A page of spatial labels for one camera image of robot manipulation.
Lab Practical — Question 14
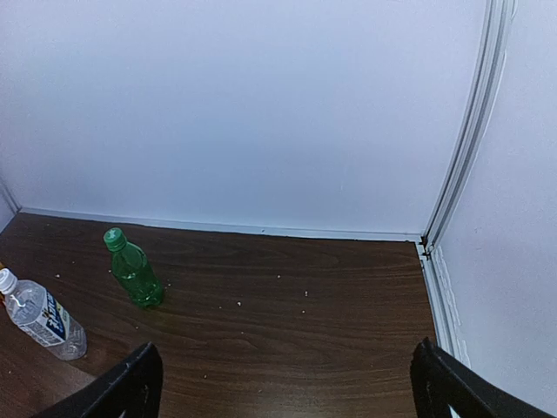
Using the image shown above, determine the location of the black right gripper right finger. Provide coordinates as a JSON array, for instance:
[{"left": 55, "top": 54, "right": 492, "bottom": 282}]
[{"left": 410, "top": 338, "right": 549, "bottom": 417}]

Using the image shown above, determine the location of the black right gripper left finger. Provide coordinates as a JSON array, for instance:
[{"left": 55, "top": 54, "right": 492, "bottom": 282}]
[{"left": 36, "top": 342, "right": 163, "bottom": 418}]

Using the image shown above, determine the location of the green plastic bottle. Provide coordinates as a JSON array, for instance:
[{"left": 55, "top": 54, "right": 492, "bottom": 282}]
[{"left": 104, "top": 227, "right": 164, "bottom": 308}]

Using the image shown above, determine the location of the clear water bottle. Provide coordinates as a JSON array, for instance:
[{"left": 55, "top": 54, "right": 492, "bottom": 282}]
[{"left": 1, "top": 268, "right": 87, "bottom": 361}]

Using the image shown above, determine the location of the right aluminium frame post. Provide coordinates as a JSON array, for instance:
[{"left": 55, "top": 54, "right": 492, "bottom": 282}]
[{"left": 422, "top": 1, "right": 518, "bottom": 260}]

